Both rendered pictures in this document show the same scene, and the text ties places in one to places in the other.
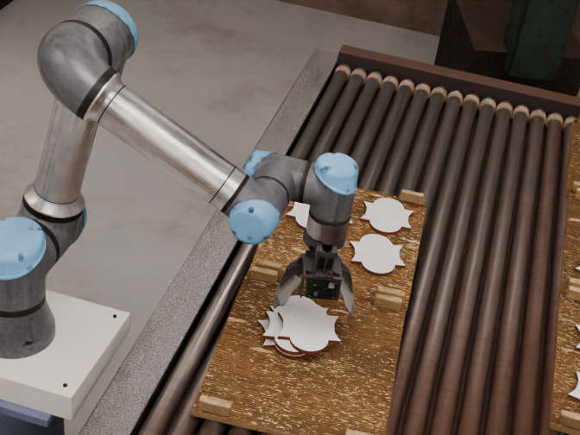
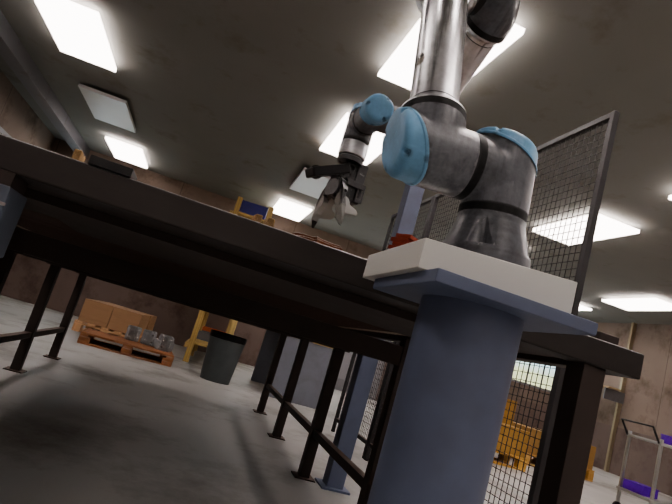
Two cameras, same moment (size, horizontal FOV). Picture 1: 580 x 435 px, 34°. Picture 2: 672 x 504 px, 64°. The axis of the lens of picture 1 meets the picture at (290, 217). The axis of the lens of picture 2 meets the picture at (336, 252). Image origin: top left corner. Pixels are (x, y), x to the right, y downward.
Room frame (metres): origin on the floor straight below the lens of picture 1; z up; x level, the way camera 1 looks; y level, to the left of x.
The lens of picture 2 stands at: (1.92, 1.21, 0.72)
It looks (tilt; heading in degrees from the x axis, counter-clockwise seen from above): 10 degrees up; 246
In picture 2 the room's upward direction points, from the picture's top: 17 degrees clockwise
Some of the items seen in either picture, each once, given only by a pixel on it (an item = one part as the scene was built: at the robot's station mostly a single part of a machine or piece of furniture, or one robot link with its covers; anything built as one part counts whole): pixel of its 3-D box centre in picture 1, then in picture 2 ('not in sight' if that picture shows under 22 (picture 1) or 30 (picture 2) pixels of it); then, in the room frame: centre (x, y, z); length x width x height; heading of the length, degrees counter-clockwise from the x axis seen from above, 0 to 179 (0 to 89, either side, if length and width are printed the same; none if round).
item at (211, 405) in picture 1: (215, 406); not in sight; (1.20, 0.09, 0.95); 0.06 x 0.02 x 0.03; 83
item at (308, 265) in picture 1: (322, 261); (346, 181); (1.39, -0.07, 1.16); 0.09 x 0.08 x 0.12; 5
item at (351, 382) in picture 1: (306, 357); not in sight; (1.38, -0.07, 0.93); 0.41 x 0.35 x 0.02; 173
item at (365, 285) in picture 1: (343, 236); not in sight; (1.79, -0.13, 0.93); 0.41 x 0.35 x 0.02; 172
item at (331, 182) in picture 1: (332, 187); (360, 125); (1.40, -0.07, 1.32); 0.09 x 0.08 x 0.11; 80
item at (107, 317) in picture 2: not in sight; (118, 322); (1.18, -7.45, 0.23); 1.35 x 0.95 x 0.46; 78
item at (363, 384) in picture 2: not in sight; (388, 283); (0.31, -1.58, 1.20); 0.17 x 0.17 x 2.40; 79
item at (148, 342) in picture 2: not in sight; (130, 339); (1.12, -5.91, 0.16); 1.12 x 0.78 x 0.31; 177
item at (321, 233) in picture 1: (330, 224); (352, 152); (1.40, -0.07, 1.24); 0.08 x 0.08 x 0.05
